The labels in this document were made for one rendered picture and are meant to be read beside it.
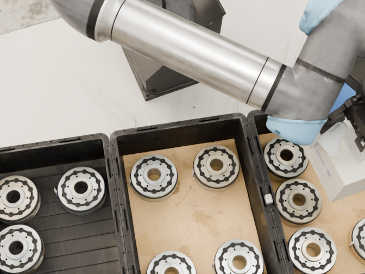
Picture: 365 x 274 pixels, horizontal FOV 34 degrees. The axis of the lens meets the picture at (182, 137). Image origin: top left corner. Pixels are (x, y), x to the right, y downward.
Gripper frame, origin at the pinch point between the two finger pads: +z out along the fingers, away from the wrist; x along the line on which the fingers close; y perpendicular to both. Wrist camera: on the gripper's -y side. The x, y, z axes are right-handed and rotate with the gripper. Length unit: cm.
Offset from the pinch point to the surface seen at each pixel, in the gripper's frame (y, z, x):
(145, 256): 2.6, 27.7, -39.7
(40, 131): -40, 41, -53
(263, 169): -3.9, 17.7, -11.2
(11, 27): -128, 112, -54
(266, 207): 4.1, 17.6, -14.1
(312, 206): 5.6, 24.4, -2.8
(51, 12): -130, 112, -37
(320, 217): 7.8, 27.6, -0.9
